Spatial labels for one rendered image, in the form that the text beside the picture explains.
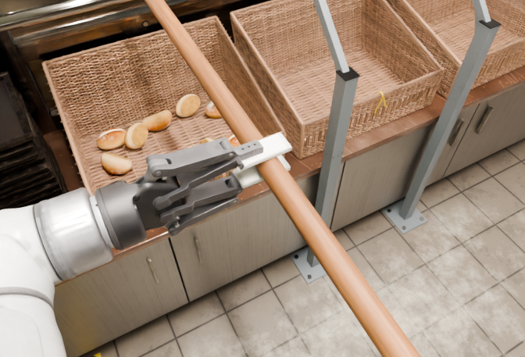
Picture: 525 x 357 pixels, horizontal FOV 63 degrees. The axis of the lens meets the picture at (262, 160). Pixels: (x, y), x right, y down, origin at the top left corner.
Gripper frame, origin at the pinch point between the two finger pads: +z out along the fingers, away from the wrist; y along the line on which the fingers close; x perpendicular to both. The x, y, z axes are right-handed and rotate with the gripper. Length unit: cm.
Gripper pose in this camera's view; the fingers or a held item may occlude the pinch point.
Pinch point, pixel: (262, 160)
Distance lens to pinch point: 55.1
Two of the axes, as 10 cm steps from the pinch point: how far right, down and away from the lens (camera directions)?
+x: 4.6, 6.7, -5.8
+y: 0.0, 6.6, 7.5
